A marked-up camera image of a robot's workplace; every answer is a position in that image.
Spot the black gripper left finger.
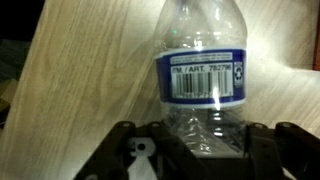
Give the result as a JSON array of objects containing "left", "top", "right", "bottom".
[{"left": 73, "top": 121, "right": 207, "bottom": 180}]

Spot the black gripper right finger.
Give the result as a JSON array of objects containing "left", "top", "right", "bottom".
[{"left": 249, "top": 122, "right": 320, "bottom": 180}]

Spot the clear plastic water bottle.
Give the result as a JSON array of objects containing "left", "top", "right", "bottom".
[{"left": 154, "top": 0, "right": 247, "bottom": 158}]

